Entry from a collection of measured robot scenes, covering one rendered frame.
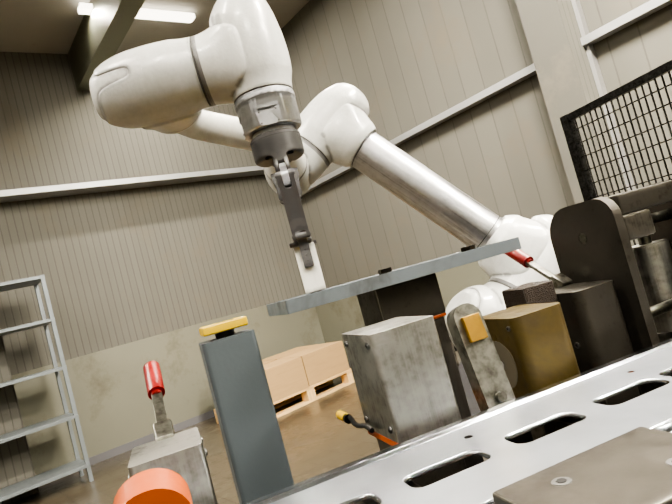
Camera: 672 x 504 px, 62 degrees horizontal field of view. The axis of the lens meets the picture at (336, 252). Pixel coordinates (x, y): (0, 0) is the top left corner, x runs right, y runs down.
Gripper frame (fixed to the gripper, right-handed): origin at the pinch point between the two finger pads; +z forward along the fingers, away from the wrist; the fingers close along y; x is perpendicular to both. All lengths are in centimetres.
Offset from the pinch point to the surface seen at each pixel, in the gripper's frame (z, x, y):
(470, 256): 4.5, 22.7, 2.1
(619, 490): 17, 13, 52
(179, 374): 60, -177, -571
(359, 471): 20.2, -0.4, 29.1
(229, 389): 12.6, -13.9, 8.7
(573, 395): 20.2, 22.3, 25.1
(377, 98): -177, 119, -511
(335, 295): 4.6, 2.3, 7.7
